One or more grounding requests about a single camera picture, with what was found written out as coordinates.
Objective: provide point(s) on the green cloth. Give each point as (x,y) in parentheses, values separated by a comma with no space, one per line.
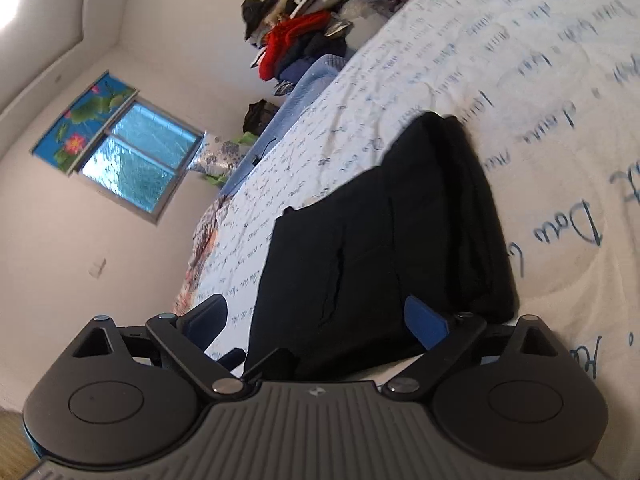
(246,137)

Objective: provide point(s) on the metal-framed window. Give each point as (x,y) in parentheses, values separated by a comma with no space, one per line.
(145,160)

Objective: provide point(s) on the orange floral bed sheet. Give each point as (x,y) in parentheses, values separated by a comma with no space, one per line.
(205,240)

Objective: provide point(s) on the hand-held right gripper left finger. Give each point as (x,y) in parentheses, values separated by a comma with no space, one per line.
(210,315)

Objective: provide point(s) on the black pants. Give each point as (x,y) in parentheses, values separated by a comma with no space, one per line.
(375,235)

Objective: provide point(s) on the clear plastic bag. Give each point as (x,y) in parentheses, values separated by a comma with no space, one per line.
(362,15)

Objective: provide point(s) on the blue quilted blanket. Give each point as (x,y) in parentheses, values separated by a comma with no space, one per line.
(305,85)

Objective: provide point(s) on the blue floral window blind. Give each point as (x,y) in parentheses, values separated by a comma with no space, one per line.
(82,120)

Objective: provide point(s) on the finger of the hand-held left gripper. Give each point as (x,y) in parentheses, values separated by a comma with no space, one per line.
(272,362)

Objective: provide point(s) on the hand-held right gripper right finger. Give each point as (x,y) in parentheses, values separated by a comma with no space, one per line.
(425,322)

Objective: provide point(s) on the floral print pillow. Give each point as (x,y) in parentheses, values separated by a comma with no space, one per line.
(215,160)

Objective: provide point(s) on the white wall switch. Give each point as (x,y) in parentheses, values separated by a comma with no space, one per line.
(97,268)

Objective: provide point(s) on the white script-print quilt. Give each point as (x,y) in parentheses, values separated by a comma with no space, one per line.
(500,60)

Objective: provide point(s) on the small black bag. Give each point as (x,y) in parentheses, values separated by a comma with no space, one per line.
(260,116)

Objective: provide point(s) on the pile of clothes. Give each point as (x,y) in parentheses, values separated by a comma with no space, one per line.
(295,35)

